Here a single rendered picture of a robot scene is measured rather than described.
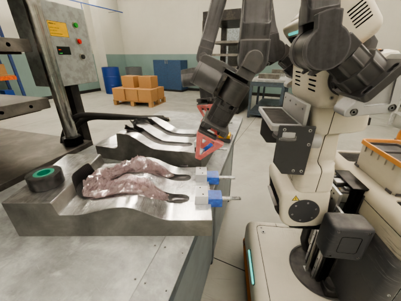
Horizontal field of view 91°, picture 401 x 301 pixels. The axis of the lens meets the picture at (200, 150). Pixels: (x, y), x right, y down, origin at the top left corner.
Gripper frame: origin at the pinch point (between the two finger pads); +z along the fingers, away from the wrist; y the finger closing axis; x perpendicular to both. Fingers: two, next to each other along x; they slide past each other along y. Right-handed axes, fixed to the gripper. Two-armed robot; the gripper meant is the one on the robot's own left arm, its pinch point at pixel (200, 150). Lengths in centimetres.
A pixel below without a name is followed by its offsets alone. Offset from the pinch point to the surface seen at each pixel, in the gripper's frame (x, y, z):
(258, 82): 81, -384, -15
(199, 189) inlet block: 5.0, 1.7, 10.2
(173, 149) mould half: -7.0, -23.4, 15.7
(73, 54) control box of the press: -82, -71, 14
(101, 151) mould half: -36, -29, 36
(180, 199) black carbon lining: 1.5, 2.5, 15.6
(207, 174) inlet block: 7.1, -8.4, 10.6
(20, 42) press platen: -84, -40, 11
